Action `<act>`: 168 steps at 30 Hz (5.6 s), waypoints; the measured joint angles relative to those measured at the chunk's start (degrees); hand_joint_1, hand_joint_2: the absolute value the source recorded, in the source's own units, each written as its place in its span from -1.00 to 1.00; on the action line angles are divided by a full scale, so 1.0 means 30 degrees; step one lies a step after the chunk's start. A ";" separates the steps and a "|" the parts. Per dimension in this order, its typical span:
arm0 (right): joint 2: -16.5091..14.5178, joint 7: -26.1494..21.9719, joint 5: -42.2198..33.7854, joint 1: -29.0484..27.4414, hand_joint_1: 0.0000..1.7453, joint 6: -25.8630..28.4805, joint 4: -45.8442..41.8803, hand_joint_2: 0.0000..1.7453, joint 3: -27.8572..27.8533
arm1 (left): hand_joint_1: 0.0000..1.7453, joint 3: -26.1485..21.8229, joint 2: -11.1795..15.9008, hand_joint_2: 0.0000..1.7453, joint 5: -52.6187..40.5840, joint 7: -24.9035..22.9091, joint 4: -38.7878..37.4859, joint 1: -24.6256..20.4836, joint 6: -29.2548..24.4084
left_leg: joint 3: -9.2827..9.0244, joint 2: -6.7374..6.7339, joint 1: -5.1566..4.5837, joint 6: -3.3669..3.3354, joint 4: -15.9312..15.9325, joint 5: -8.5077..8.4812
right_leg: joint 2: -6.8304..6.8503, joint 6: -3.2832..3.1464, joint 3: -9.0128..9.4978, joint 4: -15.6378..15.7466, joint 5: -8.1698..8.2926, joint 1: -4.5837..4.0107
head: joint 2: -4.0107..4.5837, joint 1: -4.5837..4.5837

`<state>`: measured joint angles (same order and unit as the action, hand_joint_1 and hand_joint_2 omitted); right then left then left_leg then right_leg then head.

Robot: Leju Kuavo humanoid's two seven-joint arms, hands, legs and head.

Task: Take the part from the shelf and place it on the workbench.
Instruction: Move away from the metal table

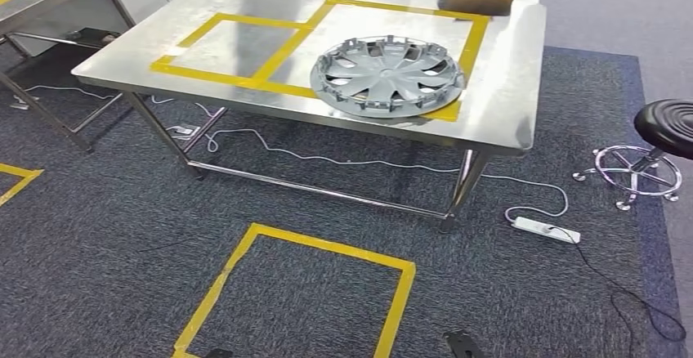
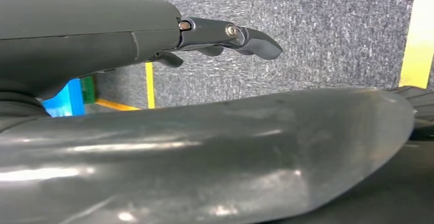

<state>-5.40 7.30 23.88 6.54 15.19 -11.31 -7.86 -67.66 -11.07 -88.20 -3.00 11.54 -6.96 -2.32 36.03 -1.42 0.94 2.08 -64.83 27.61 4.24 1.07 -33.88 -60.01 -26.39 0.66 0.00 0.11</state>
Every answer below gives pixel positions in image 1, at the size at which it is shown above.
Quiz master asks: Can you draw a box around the chrome stool base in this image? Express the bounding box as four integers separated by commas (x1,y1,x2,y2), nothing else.
572,145,683,212

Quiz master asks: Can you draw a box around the steel workbench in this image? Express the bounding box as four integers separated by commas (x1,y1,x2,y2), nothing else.
71,0,548,233

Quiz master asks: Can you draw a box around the white power strip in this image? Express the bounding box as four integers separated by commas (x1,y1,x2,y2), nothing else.
511,216,581,245
164,123,201,141

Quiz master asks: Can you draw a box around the black stool seat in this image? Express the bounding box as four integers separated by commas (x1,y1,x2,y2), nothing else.
633,99,693,160

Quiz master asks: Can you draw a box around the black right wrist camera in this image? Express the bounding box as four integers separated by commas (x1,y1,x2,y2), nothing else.
442,331,489,358

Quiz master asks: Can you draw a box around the black power cable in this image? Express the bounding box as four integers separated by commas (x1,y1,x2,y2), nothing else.
547,228,687,358

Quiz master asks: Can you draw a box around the silver wheel hubcap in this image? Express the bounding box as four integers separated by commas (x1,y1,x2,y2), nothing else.
309,34,467,119

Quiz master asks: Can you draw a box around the white floor cable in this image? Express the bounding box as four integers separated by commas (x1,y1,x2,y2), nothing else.
11,84,118,110
151,95,570,224

